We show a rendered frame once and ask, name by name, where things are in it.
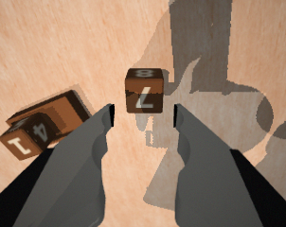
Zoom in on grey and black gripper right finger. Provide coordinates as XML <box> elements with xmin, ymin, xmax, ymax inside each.
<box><xmin>173</xmin><ymin>103</ymin><xmax>286</xmax><ymax>227</ymax></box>

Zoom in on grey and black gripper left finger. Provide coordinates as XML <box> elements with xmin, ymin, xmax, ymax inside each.
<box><xmin>0</xmin><ymin>103</ymin><xmax>115</xmax><ymax>227</ymax></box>

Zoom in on brown cube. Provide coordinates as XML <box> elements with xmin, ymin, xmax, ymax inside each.
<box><xmin>124</xmin><ymin>68</ymin><xmax>164</xmax><ymax>114</ymax></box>
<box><xmin>0</xmin><ymin>113</ymin><xmax>56</xmax><ymax>161</ymax></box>

